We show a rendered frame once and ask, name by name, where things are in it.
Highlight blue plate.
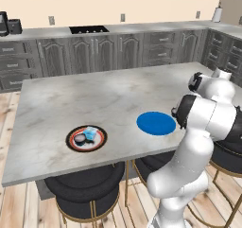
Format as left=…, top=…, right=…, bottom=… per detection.
left=135, top=111, right=178, bottom=136

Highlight light blue yogurt container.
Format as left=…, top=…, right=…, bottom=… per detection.
left=82, top=127, right=98, bottom=142

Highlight white plate red black rim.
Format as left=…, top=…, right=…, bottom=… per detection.
left=65, top=124, right=109, bottom=153

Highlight dark yogurt container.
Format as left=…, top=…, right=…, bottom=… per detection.
left=73, top=133, right=88, bottom=147

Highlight grey lower cupboard run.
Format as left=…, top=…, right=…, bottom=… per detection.
left=0, top=28, right=209, bottom=95

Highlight black stool gold legs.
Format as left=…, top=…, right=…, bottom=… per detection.
left=125, top=149, right=178, bottom=208
left=43, top=161, right=127, bottom=228
left=185, top=139, right=242, bottom=228

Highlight black hob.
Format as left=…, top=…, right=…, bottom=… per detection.
left=68, top=25, right=111, bottom=35

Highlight grey corner cupboard run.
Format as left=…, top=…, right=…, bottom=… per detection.
left=201, top=28, right=242, bottom=88

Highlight white paper towel roll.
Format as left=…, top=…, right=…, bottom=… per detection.
left=211, top=5, right=223, bottom=24

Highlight black toaster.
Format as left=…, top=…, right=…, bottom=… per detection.
left=7, top=18, right=24, bottom=35

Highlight black coffee machine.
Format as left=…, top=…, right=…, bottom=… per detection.
left=0, top=10, right=9, bottom=38

